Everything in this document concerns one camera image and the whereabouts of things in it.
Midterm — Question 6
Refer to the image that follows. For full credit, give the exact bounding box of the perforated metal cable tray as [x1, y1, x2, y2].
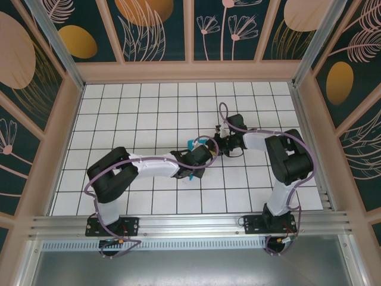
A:
[41, 240, 342, 251]

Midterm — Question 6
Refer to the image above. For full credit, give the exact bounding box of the orange circle pink leaves panel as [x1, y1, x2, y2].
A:
[106, 0, 192, 63]

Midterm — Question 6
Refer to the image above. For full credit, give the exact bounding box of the long aluminium mounting rail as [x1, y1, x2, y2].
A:
[28, 210, 357, 239]

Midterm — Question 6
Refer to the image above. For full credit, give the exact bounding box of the aluminium table side rail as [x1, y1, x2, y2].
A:
[289, 82, 339, 212]

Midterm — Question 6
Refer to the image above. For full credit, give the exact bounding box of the gold oval wall panel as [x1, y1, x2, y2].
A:
[31, 0, 125, 64]

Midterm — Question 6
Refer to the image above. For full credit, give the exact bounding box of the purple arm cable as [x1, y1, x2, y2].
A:
[218, 102, 317, 256]
[84, 136, 221, 260]

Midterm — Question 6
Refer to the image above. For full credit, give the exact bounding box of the aluminium frame upright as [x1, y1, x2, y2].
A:
[13, 238, 41, 286]
[339, 235, 368, 286]

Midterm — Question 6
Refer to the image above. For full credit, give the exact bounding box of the pink fern wall panel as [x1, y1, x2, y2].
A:
[335, 114, 381, 217]

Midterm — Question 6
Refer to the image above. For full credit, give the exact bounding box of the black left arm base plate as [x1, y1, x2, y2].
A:
[85, 213, 140, 238]

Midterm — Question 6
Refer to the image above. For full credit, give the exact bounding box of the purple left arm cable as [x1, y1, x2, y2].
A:
[84, 136, 221, 260]

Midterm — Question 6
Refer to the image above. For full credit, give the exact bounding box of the blue cloth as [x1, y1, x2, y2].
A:
[186, 135, 210, 182]

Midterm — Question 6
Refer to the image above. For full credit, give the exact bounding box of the gold oval pink fern panel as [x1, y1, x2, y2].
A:
[311, 0, 381, 129]

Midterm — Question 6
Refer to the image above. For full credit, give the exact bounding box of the pink oval gold grass panel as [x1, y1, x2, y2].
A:
[261, 0, 328, 62]
[0, 10, 67, 133]

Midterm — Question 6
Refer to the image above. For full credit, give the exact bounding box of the single pink flower wall panel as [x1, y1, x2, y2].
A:
[0, 91, 45, 217]

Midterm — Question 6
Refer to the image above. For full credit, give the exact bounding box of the aluminium corner post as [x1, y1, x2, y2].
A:
[25, 0, 87, 90]
[292, 0, 342, 88]

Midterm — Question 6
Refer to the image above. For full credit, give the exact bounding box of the pink flowers wall panel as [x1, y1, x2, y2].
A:
[192, 0, 268, 63]

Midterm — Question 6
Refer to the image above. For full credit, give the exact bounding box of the grey metal sheet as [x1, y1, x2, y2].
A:
[28, 248, 363, 286]

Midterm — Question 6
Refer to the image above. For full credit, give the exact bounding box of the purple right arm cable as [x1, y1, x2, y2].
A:
[218, 102, 317, 256]

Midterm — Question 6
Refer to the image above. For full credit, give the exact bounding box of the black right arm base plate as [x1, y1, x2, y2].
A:
[242, 213, 298, 235]

